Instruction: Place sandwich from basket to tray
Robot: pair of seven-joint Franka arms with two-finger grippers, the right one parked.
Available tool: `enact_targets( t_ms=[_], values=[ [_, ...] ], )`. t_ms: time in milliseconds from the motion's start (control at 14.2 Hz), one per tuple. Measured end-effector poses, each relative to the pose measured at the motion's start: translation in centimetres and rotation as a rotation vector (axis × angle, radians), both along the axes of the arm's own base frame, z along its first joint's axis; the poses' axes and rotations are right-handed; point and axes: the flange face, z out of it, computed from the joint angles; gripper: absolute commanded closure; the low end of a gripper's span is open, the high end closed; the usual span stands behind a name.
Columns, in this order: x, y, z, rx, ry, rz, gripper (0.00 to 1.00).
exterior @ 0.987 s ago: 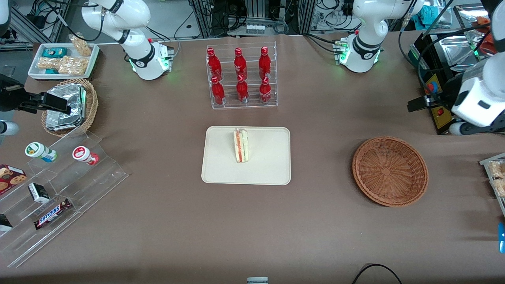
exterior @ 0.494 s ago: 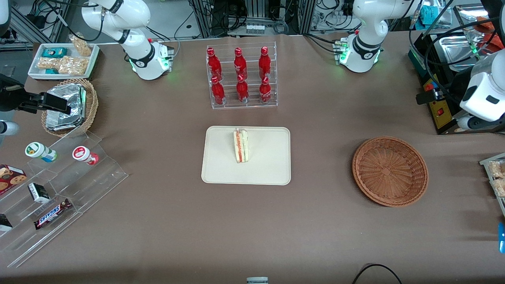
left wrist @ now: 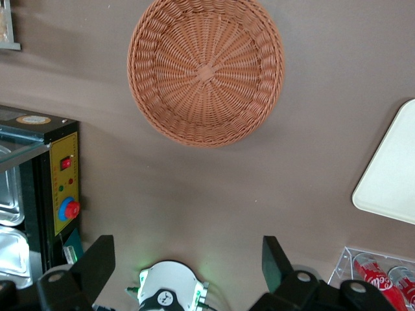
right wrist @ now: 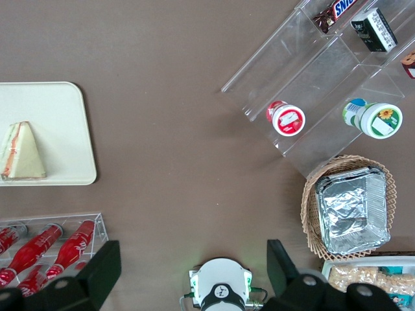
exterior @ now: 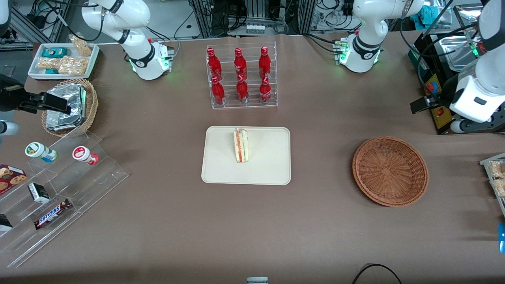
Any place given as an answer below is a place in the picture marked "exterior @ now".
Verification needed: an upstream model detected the clear acrylic stepped display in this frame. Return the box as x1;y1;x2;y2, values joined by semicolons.
0;130;129;269

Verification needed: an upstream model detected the red cookie box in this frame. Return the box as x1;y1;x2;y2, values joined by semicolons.
0;164;28;196

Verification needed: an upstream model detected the metal equipment rack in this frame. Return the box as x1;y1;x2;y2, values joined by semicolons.
189;0;316;38

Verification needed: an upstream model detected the small black white box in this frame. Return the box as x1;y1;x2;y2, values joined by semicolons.
28;183;51;204

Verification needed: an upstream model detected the green lid yogurt cup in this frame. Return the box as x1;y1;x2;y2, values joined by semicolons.
25;142;58;163

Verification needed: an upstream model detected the black food warmer appliance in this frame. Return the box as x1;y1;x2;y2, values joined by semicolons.
408;4;505;135

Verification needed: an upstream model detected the teal plastic bag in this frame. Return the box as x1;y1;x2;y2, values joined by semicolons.
418;5;435;26

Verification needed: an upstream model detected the light tan wicker basket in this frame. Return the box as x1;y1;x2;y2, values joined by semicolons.
41;78;99;138

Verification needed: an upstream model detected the black cable loop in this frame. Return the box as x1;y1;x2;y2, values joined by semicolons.
351;263;403;284

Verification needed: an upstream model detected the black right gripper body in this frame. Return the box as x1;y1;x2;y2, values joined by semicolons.
0;74;44;113

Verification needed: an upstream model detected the foil wrapped packet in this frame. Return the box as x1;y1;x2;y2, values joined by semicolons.
45;110;86;131
47;84;86;116

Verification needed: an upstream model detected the beige rectangular plastic tray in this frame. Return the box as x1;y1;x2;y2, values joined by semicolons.
201;126;291;185

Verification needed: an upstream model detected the clear acrylic bottle rack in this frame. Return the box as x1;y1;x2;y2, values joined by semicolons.
206;41;278;110

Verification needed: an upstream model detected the grey tray with snacks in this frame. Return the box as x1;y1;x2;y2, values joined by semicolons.
479;153;505;217

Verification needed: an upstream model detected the red cola bottle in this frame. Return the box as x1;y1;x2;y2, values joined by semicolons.
207;47;222;81
258;46;272;79
259;76;272;104
234;47;248;80
236;74;249;104
211;76;226;105

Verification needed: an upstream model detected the red lid yogurt cup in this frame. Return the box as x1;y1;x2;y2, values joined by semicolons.
72;146;99;166

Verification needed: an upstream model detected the Snickers chocolate bar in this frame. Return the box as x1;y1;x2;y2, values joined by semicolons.
34;198;73;230

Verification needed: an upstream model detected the stainless steel pan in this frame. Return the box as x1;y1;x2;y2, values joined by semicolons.
436;35;480;71

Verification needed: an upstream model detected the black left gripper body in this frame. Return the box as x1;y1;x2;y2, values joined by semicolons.
433;75;459;113

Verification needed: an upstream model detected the clear bag of crackers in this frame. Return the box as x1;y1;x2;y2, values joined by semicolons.
58;56;88;76
69;34;92;57
37;57;60;71

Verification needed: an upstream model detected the brown round wicker basket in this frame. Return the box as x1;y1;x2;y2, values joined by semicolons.
352;136;429;207

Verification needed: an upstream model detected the white rectangular snack tray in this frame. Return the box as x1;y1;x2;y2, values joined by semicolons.
28;43;100;80

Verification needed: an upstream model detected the triangular sandwich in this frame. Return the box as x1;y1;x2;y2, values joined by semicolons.
233;128;249;163

